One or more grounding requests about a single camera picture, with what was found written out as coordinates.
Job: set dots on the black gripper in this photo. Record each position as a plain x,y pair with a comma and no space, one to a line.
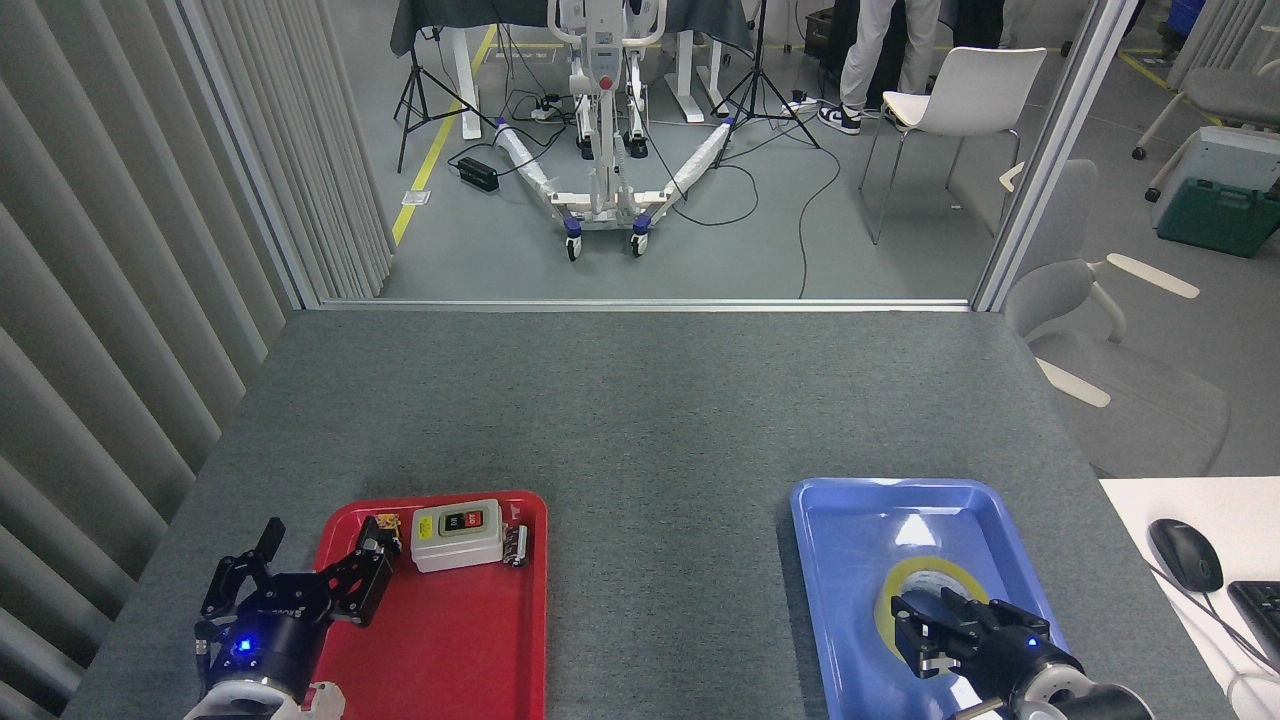
1020,650
265,640

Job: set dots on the yellow tape roll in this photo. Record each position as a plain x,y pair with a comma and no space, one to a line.
900,580

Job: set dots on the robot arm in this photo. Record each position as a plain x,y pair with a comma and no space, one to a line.
1050,700

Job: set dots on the blue plastic tray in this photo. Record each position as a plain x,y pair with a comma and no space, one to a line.
850,560

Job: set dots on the black push button orange cap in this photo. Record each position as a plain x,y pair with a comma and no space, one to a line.
388,522

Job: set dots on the red white circuit breaker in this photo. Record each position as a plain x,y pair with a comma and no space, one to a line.
325,703

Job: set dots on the red plastic tray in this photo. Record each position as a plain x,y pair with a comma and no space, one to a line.
470,640

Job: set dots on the white desk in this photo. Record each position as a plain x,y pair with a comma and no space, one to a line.
1130,520

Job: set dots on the black computer mouse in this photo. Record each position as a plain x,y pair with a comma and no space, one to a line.
1185,555

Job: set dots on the grey office chair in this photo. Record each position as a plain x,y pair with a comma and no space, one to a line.
1140,400

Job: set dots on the black keyboard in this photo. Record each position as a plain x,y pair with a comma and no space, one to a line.
1262,610

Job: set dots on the grey ribbed partition panel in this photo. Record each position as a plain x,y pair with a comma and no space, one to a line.
100,300

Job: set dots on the white floor label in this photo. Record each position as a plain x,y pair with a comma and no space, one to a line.
416,198

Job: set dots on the black power adapter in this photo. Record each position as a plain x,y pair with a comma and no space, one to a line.
478,174

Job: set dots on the green plastic case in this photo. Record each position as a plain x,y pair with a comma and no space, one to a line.
1220,215

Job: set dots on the black tripod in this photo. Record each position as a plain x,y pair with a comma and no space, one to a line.
413,85
757,85

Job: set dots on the white power strip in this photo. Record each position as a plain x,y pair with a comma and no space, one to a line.
546,110

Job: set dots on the white plastic chair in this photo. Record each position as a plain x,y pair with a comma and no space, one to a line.
975,85

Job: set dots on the grey white box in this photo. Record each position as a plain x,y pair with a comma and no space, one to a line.
1235,155

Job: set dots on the white stand on wheels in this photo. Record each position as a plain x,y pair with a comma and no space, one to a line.
605,120

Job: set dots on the person in pale trousers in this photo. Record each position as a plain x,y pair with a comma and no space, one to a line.
870,50

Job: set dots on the table with dark cloth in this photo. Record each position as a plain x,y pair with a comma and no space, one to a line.
470,12

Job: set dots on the grey chair with wheels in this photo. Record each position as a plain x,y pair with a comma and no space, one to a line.
1235,95

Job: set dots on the grey two-button switch box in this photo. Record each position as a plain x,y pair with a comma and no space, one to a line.
455,545

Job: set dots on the silver frame post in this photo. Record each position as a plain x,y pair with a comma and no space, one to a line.
250,160
1050,150

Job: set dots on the silver frame rail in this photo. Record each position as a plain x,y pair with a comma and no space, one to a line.
640,305

